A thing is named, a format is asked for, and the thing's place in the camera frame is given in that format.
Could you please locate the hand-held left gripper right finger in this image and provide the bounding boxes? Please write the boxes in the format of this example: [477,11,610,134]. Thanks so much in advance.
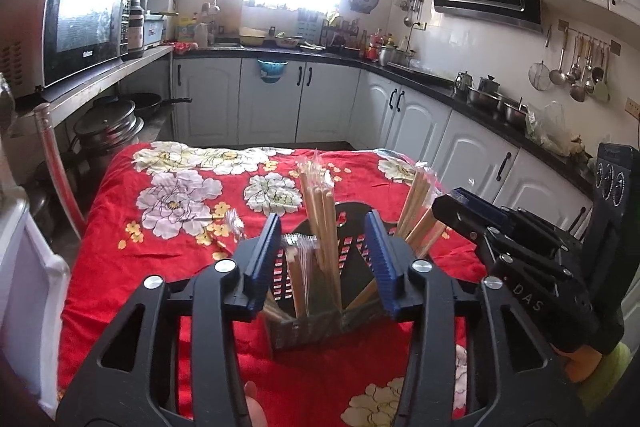
[365,210,588,427]

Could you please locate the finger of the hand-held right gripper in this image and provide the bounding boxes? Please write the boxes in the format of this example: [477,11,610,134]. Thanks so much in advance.
[452,187,517,229]
[432,195,502,254]

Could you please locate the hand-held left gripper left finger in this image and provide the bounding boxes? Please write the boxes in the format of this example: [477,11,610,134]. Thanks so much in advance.
[57,213,282,427]

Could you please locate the dark grey utensil basket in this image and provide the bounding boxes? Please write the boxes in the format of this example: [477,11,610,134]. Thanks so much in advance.
[262,202,401,351]

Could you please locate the person's right forearm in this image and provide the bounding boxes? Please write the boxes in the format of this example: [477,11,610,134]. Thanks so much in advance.
[575,341,632,414]

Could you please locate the row of hanging kitchen utensils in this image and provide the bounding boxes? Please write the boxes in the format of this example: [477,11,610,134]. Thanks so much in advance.
[529,19,621,104]

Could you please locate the person's right hand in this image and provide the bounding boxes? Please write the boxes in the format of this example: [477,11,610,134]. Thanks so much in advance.
[551,345,610,384]

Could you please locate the person's left hand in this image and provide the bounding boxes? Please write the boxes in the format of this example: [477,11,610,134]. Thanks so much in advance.
[244,379,269,427]

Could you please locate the red floral tablecloth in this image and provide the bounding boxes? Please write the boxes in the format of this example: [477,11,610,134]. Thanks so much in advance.
[57,143,488,427]

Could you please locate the steel bowl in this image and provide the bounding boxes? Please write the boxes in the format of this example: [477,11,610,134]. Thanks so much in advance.
[502,101,528,124]

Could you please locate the clear plastic bag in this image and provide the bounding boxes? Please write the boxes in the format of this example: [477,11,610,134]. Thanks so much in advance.
[525,102,583,155]

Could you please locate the black kitchen countertop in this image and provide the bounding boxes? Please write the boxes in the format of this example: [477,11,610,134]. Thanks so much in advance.
[175,42,598,192]

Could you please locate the large steel stockpot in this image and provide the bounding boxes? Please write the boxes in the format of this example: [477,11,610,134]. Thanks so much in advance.
[377,44,403,66]

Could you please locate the black frying pan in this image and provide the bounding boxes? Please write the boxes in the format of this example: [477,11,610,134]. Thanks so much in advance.
[92,92,193,120]

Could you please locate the stacked steel pots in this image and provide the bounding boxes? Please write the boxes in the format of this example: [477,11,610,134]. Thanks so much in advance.
[71,101,146,158]

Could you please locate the small hanging utensil rack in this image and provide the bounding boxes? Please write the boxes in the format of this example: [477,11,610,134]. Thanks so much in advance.
[400,0,426,28]

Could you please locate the steel kitchen shelf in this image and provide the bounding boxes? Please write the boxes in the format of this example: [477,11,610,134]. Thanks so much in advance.
[12,44,176,240]

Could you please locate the wooden cutting board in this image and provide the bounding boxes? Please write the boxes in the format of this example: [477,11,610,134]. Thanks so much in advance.
[206,0,244,40]

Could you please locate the dark bottle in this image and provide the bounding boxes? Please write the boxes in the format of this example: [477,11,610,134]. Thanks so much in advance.
[127,0,147,60]

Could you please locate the microwave oven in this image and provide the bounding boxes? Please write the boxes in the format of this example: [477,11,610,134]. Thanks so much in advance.
[0,0,137,92]

